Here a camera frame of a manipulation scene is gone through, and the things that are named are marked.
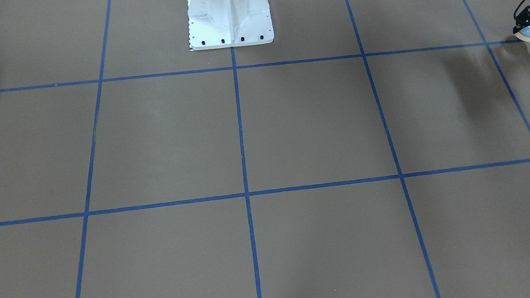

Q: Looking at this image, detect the white camera stand pedestal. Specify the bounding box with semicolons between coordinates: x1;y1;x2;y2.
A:
187;0;275;51

